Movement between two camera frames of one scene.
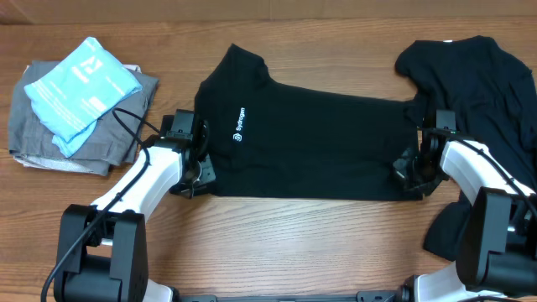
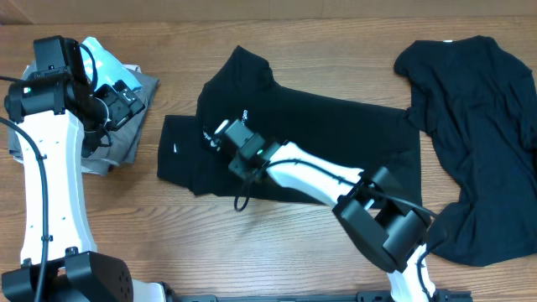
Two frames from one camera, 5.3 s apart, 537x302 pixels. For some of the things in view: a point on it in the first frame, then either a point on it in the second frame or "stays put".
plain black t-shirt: [491, 90] stays put
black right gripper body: [418, 173] to [236, 167]
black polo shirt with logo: [266, 139] stays put
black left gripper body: [192, 180] to [120, 108]
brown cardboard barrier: [39, 12] stays put
